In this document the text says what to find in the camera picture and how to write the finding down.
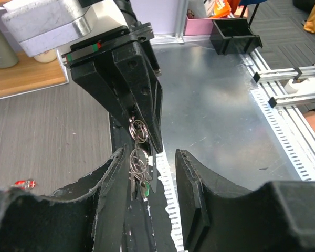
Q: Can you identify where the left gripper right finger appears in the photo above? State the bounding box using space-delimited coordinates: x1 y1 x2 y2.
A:
175 149 315 251

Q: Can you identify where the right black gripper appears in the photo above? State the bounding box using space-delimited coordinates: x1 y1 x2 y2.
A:
61 22 163 153

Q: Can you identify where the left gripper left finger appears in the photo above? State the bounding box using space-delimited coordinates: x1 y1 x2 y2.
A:
0 146 129 251

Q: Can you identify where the keychain with keys and strap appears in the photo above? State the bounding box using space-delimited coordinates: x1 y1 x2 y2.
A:
129 105 158 201

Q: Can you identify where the cream lotion bottle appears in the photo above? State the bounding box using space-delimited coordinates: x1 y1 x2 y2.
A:
34 49 57 64

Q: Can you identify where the small red key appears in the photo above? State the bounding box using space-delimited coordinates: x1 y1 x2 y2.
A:
12 178 37 190

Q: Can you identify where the pink storage bin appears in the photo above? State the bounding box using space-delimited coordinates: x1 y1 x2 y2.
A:
184 10 228 36

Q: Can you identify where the black plastic bin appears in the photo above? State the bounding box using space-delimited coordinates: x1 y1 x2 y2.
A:
209 18 263 55

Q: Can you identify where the white slotted cable duct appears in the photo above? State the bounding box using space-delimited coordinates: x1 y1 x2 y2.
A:
156 151 184 251

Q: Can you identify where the white wire shelf rack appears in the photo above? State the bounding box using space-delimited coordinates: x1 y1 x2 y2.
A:
0 52 68 99

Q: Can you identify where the aluminium extrusion frame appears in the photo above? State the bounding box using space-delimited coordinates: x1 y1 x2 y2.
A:
242 50 315 182

